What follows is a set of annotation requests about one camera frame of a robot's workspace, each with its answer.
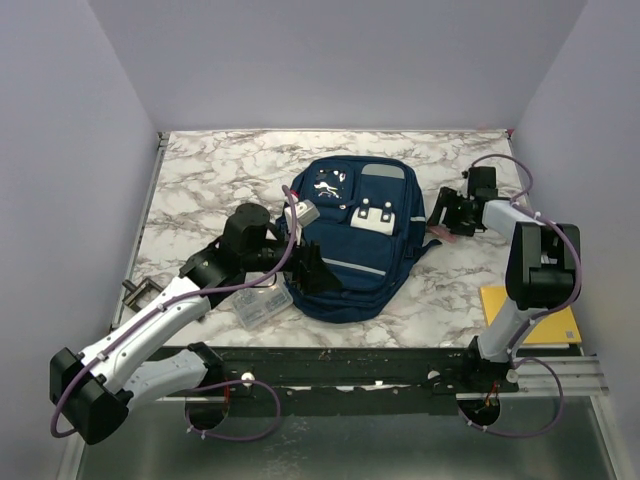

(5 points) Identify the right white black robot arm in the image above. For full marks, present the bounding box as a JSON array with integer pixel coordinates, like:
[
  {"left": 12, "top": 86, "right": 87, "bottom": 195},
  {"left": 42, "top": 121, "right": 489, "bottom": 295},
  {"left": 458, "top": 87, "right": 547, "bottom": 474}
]
[{"left": 427, "top": 166, "right": 582, "bottom": 392}]

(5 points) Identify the navy blue student backpack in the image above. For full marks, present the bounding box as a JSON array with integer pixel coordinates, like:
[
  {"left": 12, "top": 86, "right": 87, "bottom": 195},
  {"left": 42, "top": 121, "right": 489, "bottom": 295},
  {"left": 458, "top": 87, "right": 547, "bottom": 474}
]
[{"left": 288, "top": 155, "right": 440, "bottom": 324}]

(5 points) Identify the aluminium extrusion frame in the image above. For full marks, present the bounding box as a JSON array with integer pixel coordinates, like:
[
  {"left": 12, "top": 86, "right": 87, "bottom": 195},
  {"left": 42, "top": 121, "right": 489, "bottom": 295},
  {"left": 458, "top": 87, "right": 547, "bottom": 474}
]
[{"left": 517, "top": 356, "right": 609, "bottom": 397}]

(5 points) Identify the yellow notebook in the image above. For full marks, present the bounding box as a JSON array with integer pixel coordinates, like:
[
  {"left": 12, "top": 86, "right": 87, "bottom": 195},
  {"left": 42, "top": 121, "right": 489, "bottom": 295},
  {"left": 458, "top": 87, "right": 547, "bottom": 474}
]
[{"left": 478, "top": 284, "right": 584, "bottom": 347}]

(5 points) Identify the clear plastic parts box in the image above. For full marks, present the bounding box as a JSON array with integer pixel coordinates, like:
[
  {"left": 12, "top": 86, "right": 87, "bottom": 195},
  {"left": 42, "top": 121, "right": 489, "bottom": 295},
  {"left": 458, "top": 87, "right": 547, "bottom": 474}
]
[{"left": 230, "top": 283, "right": 293, "bottom": 330}]

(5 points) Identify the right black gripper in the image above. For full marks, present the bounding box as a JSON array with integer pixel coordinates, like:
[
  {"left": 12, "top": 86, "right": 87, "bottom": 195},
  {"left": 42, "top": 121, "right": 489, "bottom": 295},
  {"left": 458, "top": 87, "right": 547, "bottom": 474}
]
[{"left": 426, "top": 187, "right": 475, "bottom": 239}]

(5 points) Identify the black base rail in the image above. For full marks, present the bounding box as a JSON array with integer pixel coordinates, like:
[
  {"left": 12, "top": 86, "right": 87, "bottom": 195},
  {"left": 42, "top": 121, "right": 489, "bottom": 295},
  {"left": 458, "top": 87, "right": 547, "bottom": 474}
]
[{"left": 187, "top": 342, "right": 518, "bottom": 417}]

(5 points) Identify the pink eraser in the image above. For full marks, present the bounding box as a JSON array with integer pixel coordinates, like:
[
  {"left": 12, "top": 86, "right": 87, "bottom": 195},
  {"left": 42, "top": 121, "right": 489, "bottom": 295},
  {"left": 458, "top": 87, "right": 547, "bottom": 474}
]
[{"left": 427, "top": 225, "right": 457, "bottom": 243}]

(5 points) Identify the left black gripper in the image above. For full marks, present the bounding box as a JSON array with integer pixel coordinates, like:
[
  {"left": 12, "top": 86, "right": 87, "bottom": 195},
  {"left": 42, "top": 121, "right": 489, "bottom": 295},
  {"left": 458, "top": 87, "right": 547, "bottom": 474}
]
[{"left": 243, "top": 221, "right": 343, "bottom": 293}]

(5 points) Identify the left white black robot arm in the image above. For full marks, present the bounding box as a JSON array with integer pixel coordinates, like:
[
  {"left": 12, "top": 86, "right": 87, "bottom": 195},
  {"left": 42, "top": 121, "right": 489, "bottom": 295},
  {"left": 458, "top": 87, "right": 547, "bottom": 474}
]
[{"left": 49, "top": 200, "right": 340, "bottom": 445}]

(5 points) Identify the metal table clamp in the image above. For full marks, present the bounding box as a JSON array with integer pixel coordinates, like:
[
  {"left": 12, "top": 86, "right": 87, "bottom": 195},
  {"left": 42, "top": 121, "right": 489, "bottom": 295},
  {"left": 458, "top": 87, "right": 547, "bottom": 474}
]
[{"left": 121, "top": 278, "right": 207, "bottom": 323}]

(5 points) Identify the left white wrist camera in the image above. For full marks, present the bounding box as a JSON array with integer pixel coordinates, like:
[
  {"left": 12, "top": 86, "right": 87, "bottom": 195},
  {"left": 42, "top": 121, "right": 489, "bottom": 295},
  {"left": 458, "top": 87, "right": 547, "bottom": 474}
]
[{"left": 284, "top": 200, "right": 320, "bottom": 244}]

